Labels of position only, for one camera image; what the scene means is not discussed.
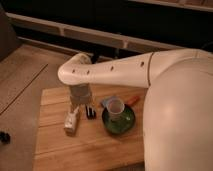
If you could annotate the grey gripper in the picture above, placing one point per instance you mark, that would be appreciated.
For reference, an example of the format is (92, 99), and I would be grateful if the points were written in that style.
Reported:
(80, 95)

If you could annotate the green plate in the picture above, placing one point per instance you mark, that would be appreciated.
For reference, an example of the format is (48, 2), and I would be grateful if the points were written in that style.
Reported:
(124, 123)

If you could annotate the black eraser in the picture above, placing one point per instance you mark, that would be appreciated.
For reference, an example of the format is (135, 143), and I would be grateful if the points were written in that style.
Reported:
(90, 112)

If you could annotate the black object on floor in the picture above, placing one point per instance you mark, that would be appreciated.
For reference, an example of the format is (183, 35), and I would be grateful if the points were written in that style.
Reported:
(4, 137)

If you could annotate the wooden board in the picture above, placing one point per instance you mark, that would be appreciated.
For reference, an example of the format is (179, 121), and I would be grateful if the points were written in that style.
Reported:
(91, 148)

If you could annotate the orange marker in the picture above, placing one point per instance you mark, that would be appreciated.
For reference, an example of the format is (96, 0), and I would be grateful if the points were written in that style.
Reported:
(132, 100)

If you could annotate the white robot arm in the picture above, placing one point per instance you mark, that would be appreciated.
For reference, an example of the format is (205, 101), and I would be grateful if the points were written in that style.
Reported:
(178, 107)

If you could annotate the small white bottle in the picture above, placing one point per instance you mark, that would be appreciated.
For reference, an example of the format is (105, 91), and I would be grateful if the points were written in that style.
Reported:
(71, 123)

